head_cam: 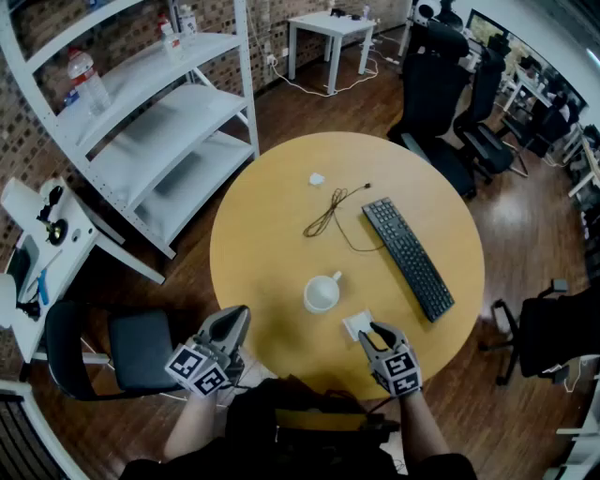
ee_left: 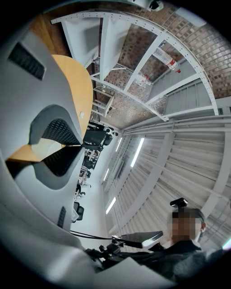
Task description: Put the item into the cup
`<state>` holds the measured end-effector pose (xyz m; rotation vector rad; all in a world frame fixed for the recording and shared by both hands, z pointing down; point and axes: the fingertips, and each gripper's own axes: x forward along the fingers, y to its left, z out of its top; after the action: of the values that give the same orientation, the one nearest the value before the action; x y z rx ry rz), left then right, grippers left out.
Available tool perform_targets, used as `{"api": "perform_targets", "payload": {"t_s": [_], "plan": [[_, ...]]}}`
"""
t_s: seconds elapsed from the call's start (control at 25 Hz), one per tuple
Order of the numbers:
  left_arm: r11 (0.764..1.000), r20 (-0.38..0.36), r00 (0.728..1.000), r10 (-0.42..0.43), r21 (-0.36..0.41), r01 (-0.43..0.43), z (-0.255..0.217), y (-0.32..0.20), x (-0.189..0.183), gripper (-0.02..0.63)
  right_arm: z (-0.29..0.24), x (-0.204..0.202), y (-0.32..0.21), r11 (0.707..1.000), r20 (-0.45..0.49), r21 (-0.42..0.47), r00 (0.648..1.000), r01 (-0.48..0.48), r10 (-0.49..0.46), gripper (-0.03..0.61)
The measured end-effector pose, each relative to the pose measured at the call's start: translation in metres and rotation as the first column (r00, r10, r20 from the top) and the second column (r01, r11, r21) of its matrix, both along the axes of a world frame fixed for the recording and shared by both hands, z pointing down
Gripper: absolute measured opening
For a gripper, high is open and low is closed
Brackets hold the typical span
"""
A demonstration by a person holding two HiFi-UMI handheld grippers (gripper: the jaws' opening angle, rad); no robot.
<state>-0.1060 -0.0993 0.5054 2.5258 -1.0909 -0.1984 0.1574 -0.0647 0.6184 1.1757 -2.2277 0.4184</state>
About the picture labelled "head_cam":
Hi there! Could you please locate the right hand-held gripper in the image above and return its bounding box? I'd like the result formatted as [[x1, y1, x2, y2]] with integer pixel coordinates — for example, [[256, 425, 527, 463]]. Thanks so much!
[[357, 321, 425, 398]]

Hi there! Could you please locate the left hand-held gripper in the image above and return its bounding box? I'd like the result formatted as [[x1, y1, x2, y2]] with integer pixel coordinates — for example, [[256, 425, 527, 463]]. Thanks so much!
[[164, 305, 252, 399]]

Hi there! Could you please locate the white square pad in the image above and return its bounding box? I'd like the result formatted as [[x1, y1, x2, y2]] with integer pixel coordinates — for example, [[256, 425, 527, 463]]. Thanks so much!
[[341, 308, 377, 341]]

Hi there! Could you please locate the white mug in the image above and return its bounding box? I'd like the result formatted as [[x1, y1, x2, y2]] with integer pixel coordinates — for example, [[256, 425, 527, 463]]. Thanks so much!
[[303, 270, 344, 315]]

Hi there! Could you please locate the person's right forearm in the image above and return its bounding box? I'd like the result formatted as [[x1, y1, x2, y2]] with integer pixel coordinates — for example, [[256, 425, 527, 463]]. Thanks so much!
[[399, 388, 452, 470]]

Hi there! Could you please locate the person's left forearm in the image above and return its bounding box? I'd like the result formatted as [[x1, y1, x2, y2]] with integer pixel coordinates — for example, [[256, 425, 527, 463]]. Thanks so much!
[[162, 389, 220, 463]]

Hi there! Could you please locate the black keyboard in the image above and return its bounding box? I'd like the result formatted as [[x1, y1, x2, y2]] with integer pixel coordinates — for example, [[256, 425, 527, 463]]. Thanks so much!
[[360, 196, 457, 324]]

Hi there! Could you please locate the black cushioned chair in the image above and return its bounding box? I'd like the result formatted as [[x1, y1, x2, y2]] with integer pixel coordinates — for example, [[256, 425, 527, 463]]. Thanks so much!
[[44, 299, 189, 402]]

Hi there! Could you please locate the person's black clothing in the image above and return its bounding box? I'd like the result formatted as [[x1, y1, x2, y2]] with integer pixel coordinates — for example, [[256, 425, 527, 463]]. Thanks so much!
[[119, 373, 479, 480]]

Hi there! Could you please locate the white side table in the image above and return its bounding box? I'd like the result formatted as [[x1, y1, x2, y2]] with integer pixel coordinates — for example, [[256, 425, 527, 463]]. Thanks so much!
[[0, 175, 167, 382]]

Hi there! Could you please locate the black chair with grey armrest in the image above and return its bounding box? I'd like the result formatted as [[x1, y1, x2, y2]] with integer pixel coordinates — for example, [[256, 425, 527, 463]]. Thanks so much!
[[478, 277, 600, 387]]

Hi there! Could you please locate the white metal shelf unit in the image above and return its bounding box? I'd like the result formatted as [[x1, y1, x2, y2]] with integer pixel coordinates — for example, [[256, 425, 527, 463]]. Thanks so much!
[[0, 0, 262, 286]]

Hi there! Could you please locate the black desk gadget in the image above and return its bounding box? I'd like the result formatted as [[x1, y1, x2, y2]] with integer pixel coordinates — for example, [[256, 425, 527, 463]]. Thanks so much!
[[36, 185, 69, 247]]

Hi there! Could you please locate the black mesh office chair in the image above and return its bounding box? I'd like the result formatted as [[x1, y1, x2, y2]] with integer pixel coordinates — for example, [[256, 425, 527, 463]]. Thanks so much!
[[452, 45, 516, 185]]

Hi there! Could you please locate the tall black office chair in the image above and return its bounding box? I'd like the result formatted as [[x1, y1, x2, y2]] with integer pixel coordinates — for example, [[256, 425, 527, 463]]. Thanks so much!
[[386, 20, 478, 200]]

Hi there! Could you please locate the large clear water bottle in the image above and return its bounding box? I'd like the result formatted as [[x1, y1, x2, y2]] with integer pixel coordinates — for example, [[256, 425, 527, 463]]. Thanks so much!
[[66, 46, 113, 117]]

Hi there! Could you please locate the small bottle with red label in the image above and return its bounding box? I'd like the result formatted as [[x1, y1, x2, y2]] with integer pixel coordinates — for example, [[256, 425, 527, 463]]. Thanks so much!
[[157, 12, 187, 66]]

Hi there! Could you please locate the small white bottle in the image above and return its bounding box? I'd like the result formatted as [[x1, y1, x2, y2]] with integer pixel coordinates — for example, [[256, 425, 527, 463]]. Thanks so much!
[[177, 4, 199, 37]]

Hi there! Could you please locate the small white square table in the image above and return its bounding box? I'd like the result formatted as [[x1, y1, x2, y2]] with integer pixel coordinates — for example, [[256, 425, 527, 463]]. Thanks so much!
[[286, 10, 379, 96]]

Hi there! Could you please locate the computer monitor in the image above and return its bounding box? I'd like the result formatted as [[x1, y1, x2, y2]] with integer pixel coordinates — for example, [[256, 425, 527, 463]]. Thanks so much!
[[465, 7, 511, 49]]

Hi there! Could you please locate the white round fan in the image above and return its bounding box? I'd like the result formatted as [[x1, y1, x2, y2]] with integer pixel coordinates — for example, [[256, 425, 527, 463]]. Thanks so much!
[[413, 0, 443, 25]]

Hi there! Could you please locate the brown cable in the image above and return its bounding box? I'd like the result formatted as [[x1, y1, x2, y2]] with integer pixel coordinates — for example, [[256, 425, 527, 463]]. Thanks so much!
[[302, 183, 386, 253]]

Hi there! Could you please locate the white floor cable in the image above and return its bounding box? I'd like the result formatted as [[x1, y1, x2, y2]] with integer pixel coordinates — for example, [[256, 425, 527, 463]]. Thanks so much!
[[267, 44, 380, 98]]

